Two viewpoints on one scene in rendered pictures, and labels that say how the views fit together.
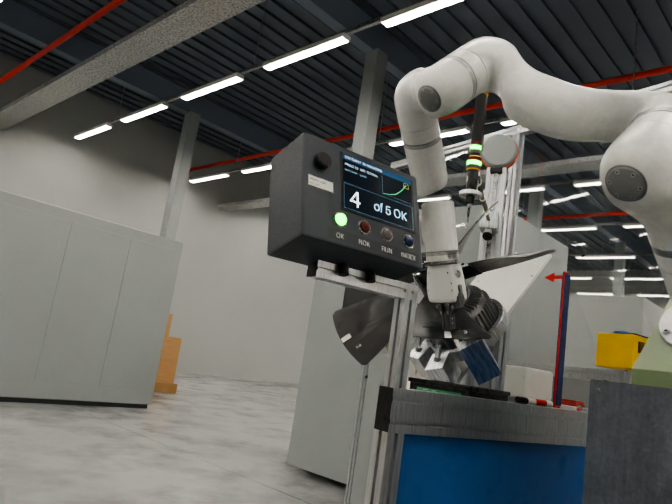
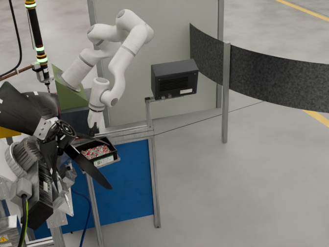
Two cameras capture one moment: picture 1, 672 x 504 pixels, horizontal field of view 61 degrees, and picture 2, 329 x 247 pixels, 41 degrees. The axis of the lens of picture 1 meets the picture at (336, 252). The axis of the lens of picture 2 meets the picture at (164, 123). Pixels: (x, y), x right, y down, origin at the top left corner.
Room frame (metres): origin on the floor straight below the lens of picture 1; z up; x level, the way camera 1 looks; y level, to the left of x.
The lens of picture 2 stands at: (3.21, 0.79, 2.34)
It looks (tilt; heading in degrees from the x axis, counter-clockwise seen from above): 32 degrees down; 202
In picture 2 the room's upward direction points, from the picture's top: 3 degrees counter-clockwise
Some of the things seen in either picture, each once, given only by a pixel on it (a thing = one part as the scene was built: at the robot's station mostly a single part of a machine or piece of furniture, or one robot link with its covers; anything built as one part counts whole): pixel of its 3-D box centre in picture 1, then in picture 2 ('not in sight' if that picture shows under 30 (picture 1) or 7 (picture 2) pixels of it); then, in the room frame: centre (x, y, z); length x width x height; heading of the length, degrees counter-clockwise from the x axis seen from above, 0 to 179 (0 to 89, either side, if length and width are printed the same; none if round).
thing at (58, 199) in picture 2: not in sight; (50, 199); (2.02, -0.25, 1.03); 0.15 x 0.10 x 0.14; 124
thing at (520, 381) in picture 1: (520, 382); not in sight; (2.17, -0.76, 0.91); 0.17 x 0.16 x 0.11; 124
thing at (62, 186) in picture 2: not in sight; (62, 187); (1.98, -0.20, 1.08); 0.07 x 0.04 x 0.06; 45
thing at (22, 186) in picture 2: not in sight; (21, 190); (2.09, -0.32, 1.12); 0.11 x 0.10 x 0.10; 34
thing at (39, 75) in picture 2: (472, 182); (42, 70); (1.70, -0.39, 1.49); 0.09 x 0.07 x 0.10; 159
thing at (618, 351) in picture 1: (629, 356); (6, 127); (1.56, -0.83, 1.02); 0.16 x 0.10 x 0.11; 124
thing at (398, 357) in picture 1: (401, 335); (148, 112); (1.09, -0.15, 0.96); 0.03 x 0.03 x 0.20; 34
